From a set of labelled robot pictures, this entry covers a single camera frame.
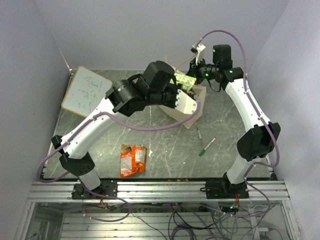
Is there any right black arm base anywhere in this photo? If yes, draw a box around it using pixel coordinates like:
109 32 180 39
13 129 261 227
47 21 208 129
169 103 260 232
200 173 249 199

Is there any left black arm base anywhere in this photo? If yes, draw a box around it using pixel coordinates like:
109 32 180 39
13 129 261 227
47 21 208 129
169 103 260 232
71 180 118 200

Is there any white marker pen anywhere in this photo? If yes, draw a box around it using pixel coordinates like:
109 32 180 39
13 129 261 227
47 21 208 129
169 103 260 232
199 137 217 157

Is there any orange snack bag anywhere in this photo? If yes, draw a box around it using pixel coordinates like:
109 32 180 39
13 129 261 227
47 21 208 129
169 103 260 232
119 144 147 178

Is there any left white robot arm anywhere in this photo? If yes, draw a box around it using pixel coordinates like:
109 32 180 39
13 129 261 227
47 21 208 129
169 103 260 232
51 60 182 199

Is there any yellow framed whiteboard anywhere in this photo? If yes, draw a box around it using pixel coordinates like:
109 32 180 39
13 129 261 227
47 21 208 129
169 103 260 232
61 66 113 118

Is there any aluminium rail frame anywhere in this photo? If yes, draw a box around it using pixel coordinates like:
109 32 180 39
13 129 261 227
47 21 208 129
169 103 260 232
14 67 301 240

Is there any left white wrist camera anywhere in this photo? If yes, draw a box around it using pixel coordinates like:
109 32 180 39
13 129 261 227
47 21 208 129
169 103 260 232
174 89 201 118

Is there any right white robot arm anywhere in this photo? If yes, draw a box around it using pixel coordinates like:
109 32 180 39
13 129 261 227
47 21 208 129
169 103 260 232
187 44 281 198

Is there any light green snack packet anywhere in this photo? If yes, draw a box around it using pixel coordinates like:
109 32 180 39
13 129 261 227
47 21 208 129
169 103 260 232
174 73 196 93

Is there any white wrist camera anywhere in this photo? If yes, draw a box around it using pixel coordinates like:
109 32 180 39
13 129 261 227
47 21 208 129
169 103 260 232
174 89 201 118
191 43 206 65

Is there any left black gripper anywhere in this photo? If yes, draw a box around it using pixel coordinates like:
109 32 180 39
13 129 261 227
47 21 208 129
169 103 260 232
148 83 189 111

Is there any beige paper bag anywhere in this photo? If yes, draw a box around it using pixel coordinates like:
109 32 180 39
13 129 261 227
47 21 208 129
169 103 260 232
159 63 207 129

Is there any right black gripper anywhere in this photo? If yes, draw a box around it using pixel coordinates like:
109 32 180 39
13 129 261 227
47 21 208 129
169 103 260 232
182 56 219 86

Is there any grey ballpoint pen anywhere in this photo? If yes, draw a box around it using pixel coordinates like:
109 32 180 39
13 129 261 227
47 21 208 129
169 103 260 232
196 126 204 146

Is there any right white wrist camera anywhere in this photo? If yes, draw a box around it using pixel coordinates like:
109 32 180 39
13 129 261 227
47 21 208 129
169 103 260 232
191 43 206 65

